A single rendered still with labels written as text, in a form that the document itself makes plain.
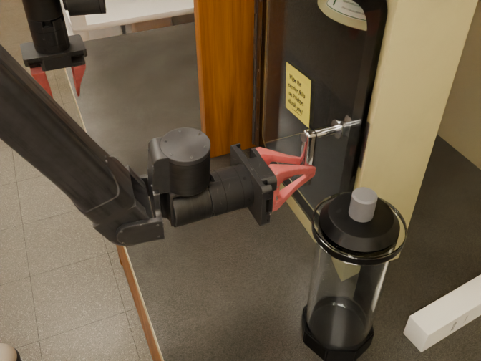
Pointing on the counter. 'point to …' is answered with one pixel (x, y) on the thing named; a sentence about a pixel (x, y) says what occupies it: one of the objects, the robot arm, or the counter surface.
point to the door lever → (309, 142)
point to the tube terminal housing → (409, 97)
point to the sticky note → (298, 94)
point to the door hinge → (254, 67)
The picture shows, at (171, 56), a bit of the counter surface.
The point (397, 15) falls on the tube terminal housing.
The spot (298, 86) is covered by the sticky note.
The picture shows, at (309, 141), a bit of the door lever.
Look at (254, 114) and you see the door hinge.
